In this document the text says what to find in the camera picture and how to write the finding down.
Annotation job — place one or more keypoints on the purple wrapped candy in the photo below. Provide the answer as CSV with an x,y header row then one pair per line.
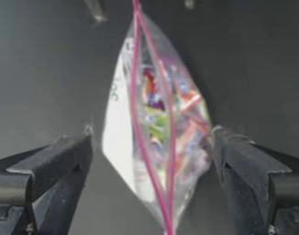
x,y
157,105

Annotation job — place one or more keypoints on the orange wrapped candy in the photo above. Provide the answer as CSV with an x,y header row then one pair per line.
x,y
190,102

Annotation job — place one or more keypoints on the green candy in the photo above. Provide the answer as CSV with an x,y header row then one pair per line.
x,y
158,125

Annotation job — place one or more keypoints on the clear bag with pink zip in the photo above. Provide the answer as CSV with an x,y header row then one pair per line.
x,y
120,140

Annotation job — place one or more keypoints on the red wrapped candy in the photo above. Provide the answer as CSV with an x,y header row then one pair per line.
x,y
149,82

